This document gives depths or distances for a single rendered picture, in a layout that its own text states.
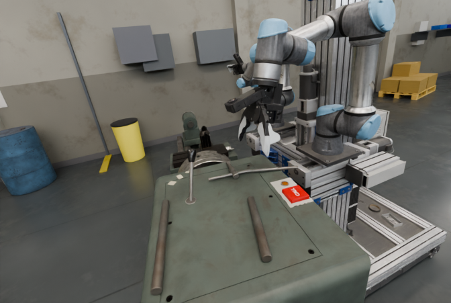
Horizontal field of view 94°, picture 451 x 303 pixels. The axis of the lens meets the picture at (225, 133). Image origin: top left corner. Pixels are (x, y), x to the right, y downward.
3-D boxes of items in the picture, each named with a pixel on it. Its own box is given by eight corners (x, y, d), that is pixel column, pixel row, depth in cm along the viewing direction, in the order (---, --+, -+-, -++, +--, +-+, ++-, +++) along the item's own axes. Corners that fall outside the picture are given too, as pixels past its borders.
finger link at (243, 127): (252, 140, 71) (264, 122, 65) (237, 141, 69) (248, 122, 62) (248, 134, 73) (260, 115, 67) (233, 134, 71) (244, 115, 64)
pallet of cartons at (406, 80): (402, 87, 678) (407, 60, 649) (446, 91, 580) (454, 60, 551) (370, 95, 634) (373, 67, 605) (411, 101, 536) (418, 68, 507)
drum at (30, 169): (62, 170, 392) (40, 121, 358) (49, 188, 336) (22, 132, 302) (21, 181, 373) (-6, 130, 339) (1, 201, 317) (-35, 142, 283)
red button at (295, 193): (309, 201, 63) (309, 195, 62) (291, 205, 62) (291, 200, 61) (298, 189, 68) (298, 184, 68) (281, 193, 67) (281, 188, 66)
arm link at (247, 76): (276, 34, 123) (241, 93, 160) (287, 33, 130) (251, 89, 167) (264, 22, 127) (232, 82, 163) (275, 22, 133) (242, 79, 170)
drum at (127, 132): (147, 150, 438) (137, 115, 412) (147, 158, 397) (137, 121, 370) (123, 156, 424) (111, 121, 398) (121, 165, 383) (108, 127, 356)
